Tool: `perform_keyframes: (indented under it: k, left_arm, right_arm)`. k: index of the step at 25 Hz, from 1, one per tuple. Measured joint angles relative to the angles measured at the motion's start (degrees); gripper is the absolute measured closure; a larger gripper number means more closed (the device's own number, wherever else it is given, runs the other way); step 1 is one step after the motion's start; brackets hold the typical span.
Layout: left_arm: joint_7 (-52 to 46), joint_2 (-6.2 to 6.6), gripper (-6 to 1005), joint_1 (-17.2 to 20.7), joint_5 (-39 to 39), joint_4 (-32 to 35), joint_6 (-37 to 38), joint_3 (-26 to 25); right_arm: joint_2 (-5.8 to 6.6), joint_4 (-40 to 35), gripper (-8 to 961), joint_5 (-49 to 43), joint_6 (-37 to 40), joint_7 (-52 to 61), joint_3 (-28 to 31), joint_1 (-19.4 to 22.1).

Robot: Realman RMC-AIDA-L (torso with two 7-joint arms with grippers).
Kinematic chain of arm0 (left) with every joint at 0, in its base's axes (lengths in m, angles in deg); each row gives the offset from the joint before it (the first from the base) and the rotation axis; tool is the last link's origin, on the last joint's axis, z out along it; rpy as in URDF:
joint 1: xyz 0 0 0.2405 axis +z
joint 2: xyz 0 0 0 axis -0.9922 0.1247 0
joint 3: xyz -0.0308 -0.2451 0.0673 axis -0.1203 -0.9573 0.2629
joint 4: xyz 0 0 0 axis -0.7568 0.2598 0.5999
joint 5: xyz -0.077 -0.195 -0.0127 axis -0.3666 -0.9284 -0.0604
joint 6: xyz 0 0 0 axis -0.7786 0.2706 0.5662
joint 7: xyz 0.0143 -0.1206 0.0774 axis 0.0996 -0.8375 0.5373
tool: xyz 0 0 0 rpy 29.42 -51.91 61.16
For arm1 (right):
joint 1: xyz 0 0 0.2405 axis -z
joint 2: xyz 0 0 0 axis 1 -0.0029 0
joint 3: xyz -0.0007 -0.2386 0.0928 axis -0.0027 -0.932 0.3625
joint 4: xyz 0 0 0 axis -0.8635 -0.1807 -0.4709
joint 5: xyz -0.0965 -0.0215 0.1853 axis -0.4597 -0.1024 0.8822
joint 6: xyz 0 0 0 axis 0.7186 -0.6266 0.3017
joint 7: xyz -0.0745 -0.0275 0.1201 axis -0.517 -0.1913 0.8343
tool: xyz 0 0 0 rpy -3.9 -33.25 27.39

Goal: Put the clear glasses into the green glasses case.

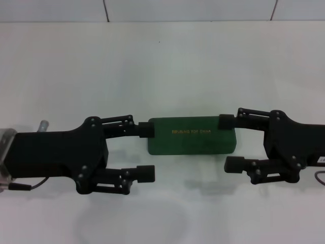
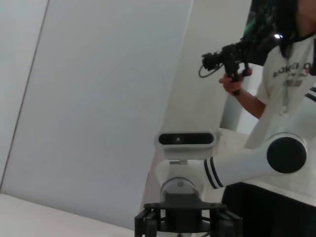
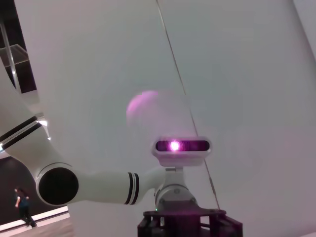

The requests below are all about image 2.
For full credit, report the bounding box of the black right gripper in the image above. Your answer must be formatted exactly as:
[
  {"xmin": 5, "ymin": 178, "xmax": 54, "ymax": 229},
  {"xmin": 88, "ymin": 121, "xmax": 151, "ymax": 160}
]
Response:
[{"xmin": 134, "ymin": 192, "xmax": 243, "ymax": 237}]

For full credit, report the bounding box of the person's bare forearm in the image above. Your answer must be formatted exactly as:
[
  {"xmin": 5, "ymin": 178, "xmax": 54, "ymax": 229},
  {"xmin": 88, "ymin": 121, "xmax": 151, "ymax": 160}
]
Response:
[{"xmin": 236, "ymin": 87, "xmax": 267, "ymax": 119}]

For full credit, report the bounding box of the person's bare hand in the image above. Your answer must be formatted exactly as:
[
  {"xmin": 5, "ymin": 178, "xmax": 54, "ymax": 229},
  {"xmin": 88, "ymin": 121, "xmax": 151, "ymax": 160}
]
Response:
[{"xmin": 219, "ymin": 68, "xmax": 253, "ymax": 96}]

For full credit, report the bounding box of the person in white shirt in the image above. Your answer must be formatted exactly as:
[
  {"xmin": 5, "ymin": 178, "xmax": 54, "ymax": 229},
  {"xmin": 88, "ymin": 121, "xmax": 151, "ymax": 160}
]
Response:
[{"xmin": 220, "ymin": 0, "xmax": 316, "ymax": 237}]

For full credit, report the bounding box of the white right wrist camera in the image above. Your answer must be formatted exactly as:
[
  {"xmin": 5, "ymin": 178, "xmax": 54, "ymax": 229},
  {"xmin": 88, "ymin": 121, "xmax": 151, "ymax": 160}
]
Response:
[{"xmin": 154, "ymin": 129, "xmax": 218, "ymax": 161}]

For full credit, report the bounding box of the black handheld video camera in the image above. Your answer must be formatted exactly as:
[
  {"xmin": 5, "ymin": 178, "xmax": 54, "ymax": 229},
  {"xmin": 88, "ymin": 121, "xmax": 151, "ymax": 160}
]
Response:
[{"xmin": 198, "ymin": 42, "xmax": 250, "ymax": 96}]

